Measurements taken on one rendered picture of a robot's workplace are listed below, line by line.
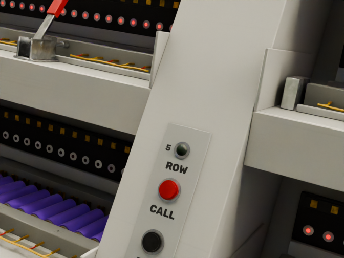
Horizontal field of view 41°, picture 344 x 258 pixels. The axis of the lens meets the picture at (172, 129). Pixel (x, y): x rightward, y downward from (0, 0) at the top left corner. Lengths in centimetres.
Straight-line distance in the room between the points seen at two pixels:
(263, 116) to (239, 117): 2
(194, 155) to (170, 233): 6
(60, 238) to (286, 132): 24
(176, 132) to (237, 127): 5
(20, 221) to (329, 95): 33
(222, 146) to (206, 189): 4
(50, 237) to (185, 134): 18
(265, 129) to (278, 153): 2
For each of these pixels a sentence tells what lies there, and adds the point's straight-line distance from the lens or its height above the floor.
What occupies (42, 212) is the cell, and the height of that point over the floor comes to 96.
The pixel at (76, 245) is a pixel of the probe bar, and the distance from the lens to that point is 47.
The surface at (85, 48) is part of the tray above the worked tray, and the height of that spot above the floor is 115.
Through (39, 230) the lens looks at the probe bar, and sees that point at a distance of 49.
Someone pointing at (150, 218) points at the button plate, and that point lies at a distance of 38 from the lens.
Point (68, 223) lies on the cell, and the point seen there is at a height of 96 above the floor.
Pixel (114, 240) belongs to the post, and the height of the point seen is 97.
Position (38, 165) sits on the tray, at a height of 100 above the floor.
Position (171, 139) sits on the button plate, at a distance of 38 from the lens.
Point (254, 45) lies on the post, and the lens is 39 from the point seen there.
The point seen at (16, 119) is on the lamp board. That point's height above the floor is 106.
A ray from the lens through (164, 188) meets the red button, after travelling 37.
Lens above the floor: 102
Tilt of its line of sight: 8 degrees up
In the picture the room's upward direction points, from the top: 18 degrees clockwise
